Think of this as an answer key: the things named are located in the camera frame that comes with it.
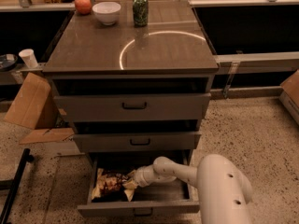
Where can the dark round plate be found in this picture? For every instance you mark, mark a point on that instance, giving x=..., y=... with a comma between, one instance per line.
x=7, y=62

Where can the bottom grey drawer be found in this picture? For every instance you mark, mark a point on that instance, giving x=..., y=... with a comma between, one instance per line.
x=157, y=199

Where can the brown chip bag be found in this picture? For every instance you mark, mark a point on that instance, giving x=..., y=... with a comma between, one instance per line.
x=108, y=183

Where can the standing cardboard sheet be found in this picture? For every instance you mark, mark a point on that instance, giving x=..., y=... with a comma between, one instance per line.
x=33, y=107

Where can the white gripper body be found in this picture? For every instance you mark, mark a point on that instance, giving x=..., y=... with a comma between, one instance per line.
x=141, y=177

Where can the white bowl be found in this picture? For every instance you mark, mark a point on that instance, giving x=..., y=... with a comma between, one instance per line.
x=107, y=12

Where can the white paper cup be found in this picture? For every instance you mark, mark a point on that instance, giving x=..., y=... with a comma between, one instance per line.
x=29, y=58

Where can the black metal stand leg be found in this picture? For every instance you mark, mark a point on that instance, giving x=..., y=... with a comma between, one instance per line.
x=13, y=185

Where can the green soda can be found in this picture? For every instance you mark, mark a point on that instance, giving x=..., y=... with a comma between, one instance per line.
x=140, y=12

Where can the cardboard box at right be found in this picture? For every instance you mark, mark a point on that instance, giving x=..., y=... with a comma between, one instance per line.
x=290, y=95

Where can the middle grey drawer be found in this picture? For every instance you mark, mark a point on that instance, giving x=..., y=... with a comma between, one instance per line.
x=124, y=142

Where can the grey drawer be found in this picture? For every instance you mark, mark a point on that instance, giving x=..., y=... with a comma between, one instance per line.
x=124, y=142
x=142, y=107
x=157, y=199

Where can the grey drawer cabinet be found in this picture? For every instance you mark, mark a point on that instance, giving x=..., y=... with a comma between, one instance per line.
x=168, y=56

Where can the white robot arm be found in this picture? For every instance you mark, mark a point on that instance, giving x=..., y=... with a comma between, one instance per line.
x=223, y=190

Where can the red apple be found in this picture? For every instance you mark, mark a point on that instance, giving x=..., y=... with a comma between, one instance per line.
x=83, y=7

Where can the top grey drawer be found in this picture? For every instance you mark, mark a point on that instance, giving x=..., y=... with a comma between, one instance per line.
x=142, y=107

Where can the flat cardboard piece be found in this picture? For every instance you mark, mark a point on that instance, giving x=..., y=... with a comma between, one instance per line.
x=47, y=136

